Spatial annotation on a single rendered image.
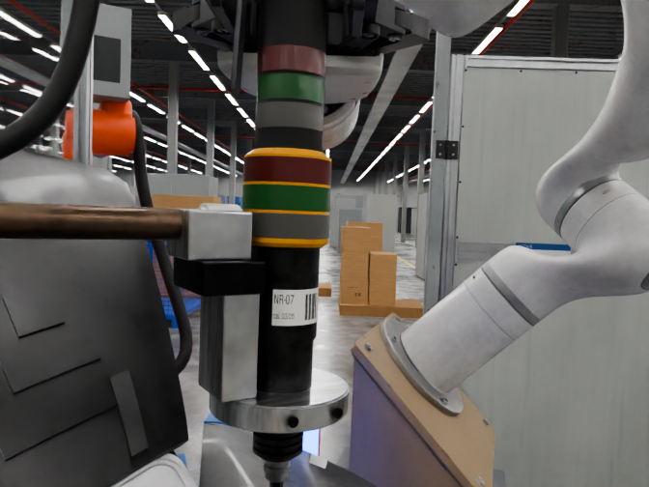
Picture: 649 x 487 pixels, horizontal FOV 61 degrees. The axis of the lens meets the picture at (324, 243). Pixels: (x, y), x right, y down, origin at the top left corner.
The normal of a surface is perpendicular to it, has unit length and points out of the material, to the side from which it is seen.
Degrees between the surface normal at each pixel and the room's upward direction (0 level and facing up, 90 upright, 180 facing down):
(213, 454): 7
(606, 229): 70
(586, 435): 90
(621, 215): 59
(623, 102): 108
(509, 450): 90
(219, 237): 90
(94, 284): 39
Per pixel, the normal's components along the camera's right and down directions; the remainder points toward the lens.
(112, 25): 0.47, 0.07
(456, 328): -0.47, -0.16
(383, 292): 0.01, 0.05
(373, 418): -0.31, 0.04
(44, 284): 0.40, -0.71
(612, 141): -0.80, 0.49
